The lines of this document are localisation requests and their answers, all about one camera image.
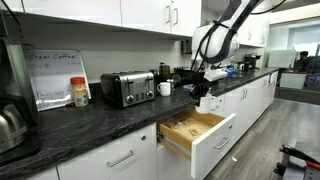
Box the black wall-mounted box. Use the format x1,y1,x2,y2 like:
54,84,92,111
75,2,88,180
181,39,193,55

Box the brown tea packet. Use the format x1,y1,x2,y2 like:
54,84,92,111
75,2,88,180
188,128,201,137

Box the dark brown glass jar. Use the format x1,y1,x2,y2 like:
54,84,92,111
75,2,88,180
158,62,171,82

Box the drip coffee maker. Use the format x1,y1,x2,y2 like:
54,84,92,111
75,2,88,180
0,9,40,168

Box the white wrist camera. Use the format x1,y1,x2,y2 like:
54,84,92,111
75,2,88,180
203,68,229,83

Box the white ceramic mug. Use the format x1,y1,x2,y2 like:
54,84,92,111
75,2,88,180
156,81,172,98
194,93,218,115

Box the white base cabinet unit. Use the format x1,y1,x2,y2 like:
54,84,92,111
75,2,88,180
26,71,279,180

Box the black clamp orange handle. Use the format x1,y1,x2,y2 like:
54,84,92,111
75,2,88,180
279,143,320,169

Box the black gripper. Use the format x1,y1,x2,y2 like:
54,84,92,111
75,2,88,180
188,72,213,108

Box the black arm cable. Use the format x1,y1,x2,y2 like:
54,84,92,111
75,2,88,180
189,0,288,74

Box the black espresso machine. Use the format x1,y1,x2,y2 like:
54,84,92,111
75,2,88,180
244,54,263,71

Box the small whiteboard sign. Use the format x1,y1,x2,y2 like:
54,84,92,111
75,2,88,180
24,49,92,112

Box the jar with orange lid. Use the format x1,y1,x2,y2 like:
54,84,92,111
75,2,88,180
69,76,90,108

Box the wooden drawer with white front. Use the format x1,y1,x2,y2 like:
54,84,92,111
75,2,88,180
156,107,238,180

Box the blue camera cable plug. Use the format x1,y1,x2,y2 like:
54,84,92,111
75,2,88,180
224,67,235,78

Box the white drawer front with lock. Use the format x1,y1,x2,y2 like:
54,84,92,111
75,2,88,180
56,123,158,180

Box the seated person in background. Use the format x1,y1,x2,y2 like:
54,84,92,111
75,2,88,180
293,50,320,74

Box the black countertop appliance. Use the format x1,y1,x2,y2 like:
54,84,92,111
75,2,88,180
173,66,201,84

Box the stainless steel toaster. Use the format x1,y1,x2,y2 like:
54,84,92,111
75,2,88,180
100,70,157,109

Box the stainless steel coffee carafe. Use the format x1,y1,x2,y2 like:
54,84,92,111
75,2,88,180
0,99,30,155

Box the white upper cabinets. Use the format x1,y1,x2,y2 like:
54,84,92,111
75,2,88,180
0,0,204,38

